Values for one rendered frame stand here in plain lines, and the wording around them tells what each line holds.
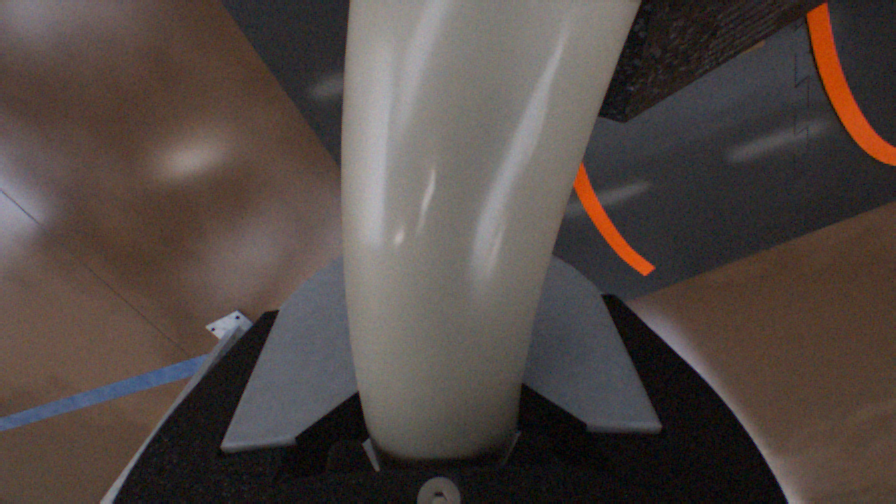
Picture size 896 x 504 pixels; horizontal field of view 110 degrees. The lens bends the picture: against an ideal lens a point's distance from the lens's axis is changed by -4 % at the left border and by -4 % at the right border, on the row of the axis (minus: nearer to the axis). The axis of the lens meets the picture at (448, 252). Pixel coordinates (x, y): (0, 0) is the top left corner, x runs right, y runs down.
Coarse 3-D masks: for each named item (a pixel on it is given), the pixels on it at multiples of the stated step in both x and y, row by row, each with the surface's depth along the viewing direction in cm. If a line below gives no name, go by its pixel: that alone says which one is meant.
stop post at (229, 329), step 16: (224, 320) 137; (240, 320) 137; (224, 336) 137; (240, 336) 137; (224, 352) 128; (208, 368) 120; (192, 384) 116; (176, 400) 112; (128, 464) 94; (112, 496) 85
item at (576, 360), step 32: (544, 288) 9; (576, 288) 9; (544, 320) 8; (576, 320) 8; (608, 320) 8; (544, 352) 7; (576, 352) 7; (608, 352) 7; (544, 384) 6; (576, 384) 6; (608, 384) 6; (640, 384) 6; (544, 416) 6; (576, 416) 6; (608, 416) 6; (640, 416) 6; (576, 448) 6
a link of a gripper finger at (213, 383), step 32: (256, 352) 7; (224, 384) 7; (192, 416) 6; (224, 416) 6; (160, 448) 6; (192, 448) 6; (288, 448) 6; (128, 480) 5; (160, 480) 5; (192, 480) 5; (224, 480) 5; (256, 480) 5; (288, 480) 6
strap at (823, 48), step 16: (816, 16) 79; (816, 32) 81; (816, 48) 83; (832, 48) 83; (832, 64) 85; (832, 80) 87; (832, 96) 89; (848, 96) 89; (848, 112) 91; (848, 128) 93; (864, 128) 93; (864, 144) 96; (880, 144) 96; (880, 160) 98; (576, 176) 102; (592, 192) 105; (592, 208) 108; (608, 224) 111; (608, 240) 114; (624, 256) 118; (640, 256) 118; (640, 272) 121
